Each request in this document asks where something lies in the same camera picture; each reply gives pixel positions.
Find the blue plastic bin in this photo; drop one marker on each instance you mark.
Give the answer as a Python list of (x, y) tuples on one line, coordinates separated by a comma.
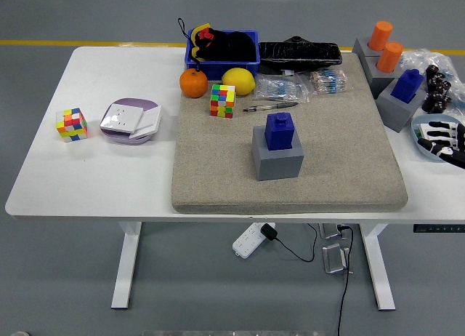
[(210, 66)]

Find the orange fruit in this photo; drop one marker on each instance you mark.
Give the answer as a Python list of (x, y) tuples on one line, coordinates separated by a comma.
[(193, 83)]

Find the white power strip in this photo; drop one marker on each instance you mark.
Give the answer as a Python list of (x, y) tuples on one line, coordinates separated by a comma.
[(247, 241)]

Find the white wall socket panel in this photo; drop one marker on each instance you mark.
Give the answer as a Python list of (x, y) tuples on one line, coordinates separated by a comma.
[(121, 118)]

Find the clear metal bracket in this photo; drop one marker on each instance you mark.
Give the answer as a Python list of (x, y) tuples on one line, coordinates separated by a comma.
[(330, 231), (334, 259)]

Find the black plug adapter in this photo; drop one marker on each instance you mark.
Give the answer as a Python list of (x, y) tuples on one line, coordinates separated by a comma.
[(269, 232)]

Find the light blue plate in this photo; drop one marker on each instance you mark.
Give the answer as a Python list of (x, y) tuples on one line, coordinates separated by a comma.
[(441, 118)]

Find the clear bag of resistors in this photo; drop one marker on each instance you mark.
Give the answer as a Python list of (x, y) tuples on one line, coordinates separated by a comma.
[(276, 87), (327, 80)]

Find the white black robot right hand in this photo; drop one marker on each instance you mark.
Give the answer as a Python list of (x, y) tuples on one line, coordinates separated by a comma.
[(448, 143)]

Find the yellow lemon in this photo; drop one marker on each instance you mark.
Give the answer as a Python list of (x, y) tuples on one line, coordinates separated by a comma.
[(238, 81)]

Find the orange cylinder seal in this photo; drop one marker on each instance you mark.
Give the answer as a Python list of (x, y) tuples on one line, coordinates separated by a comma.
[(389, 57), (380, 36)]

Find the black table control panel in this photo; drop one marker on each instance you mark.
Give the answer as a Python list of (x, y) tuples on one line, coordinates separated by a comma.
[(436, 228)]

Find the blue square seal stamp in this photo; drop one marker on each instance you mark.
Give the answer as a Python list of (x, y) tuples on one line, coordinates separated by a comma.
[(407, 87), (279, 132)]

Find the grey seal holder block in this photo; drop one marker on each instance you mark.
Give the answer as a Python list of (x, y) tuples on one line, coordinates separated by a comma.
[(396, 114), (279, 167), (359, 45), (378, 83)]

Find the clear ballpoint pen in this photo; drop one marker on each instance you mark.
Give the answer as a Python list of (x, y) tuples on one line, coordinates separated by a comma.
[(279, 105)]

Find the small white connector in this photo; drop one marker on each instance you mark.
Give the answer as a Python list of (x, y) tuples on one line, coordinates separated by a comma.
[(288, 73)]

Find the white table leg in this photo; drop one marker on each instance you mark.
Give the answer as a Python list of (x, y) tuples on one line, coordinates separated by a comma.
[(125, 270), (378, 270)]

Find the white switch panel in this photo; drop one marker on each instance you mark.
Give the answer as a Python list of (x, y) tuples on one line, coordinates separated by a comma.
[(150, 119)]

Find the colourful puzzle cube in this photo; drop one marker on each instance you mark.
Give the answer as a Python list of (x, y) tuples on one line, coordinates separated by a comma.
[(72, 125), (222, 101)]

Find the crumpled clear plastic bag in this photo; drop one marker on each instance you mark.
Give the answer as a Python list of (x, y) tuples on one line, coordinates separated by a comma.
[(417, 57)]

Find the grey-brown padded mat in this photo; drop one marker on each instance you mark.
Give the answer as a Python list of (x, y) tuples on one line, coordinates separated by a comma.
[(218, 161)]

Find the black plastic-wrapped bar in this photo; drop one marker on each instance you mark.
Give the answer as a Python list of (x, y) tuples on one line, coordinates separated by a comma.
[(298, 54)]

